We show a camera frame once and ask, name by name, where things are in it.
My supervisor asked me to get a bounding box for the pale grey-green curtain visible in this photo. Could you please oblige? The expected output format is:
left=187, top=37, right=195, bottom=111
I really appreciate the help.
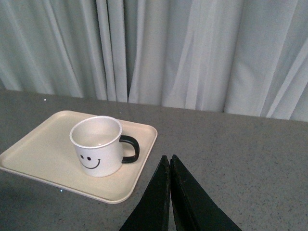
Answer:
left=0, top=0, right=308, bottom=121

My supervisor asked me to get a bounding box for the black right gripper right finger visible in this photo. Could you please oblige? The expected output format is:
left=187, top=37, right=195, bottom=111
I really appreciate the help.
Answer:
left=170, top=155, right=240, bottom=231

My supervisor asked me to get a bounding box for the white smiley mug black handle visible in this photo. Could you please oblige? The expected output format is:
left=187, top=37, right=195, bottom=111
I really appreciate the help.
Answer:
left=70, top=116, right=140, bottom=177

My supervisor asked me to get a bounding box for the beige rectangular plastic tray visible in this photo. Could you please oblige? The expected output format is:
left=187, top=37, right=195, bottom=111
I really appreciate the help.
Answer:
left=0, top=111, right=157, bottom=204

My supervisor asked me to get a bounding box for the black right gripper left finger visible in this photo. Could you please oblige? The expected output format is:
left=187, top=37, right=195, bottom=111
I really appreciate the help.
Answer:
left=120, top=155, right=171, bottom=231

